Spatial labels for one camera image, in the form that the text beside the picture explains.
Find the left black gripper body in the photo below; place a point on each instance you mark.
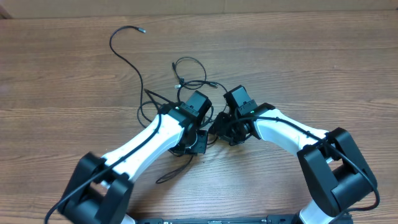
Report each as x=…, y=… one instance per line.
x=198, y=144

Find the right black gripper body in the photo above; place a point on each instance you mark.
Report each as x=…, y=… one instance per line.
x=222, y=125

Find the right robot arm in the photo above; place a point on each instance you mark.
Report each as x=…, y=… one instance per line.
x=335, y=171

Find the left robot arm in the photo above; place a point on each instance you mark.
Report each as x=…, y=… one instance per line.
x=100, y=188

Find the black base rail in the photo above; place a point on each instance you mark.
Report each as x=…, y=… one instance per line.
x=270, y=219

